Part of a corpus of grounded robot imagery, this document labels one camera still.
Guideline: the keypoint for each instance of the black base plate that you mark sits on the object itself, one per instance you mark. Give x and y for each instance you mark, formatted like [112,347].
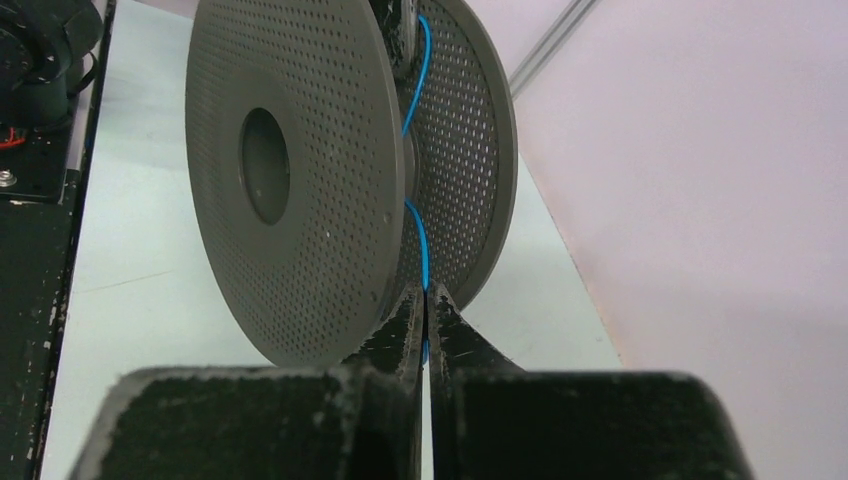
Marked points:
[42,183]

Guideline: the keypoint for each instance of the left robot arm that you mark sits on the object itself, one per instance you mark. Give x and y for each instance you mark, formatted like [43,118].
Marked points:
[316,71]

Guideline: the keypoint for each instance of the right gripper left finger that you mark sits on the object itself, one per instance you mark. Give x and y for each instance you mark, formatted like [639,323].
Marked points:
[360,419]

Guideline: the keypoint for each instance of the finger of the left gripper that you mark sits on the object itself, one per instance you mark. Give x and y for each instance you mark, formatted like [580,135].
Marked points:
[398,23]

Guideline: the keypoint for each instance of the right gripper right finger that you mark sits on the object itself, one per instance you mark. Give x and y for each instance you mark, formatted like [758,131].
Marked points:
[491,419]

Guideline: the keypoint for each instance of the black cable spool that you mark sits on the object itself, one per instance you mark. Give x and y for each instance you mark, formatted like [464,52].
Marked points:
[311,244]

